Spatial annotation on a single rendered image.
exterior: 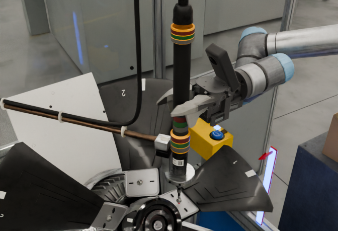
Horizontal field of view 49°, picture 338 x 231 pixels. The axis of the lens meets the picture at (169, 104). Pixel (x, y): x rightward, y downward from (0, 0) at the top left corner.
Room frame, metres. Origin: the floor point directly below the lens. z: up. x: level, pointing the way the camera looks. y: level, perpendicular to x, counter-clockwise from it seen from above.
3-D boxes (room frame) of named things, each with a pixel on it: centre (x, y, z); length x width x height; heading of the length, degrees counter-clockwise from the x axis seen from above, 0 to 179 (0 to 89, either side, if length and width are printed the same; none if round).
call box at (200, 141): (1.08, -0.15, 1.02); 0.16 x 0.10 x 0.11; 36
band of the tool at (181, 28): (0.63, -0.02, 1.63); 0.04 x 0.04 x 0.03
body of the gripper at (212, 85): (0.69, -0.11, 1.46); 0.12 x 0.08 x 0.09; 126
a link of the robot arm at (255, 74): (0.74, -0.18, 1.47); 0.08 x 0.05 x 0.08; 36
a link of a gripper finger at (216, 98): (0.64, -0.08, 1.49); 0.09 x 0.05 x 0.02; 136
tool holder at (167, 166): (0.63, -0.02, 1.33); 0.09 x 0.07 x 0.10; 71
